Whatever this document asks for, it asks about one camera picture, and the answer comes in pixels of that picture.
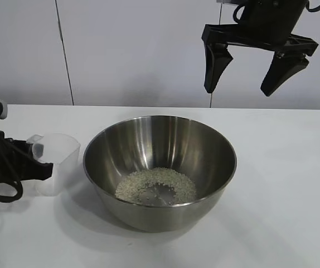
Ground white rice grains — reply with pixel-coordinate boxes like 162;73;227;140
115;166;197;207

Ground stainless steel mixing bowl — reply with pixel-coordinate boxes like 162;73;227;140
83;114;237;232

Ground clear plastic measuring cup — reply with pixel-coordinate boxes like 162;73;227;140
26;133;81;197

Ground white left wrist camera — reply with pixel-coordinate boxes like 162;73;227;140
0;98;8;120

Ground black right gripper cable loop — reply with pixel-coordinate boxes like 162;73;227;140
232;3;248;23

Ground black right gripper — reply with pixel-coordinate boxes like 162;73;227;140
201;0;319;97

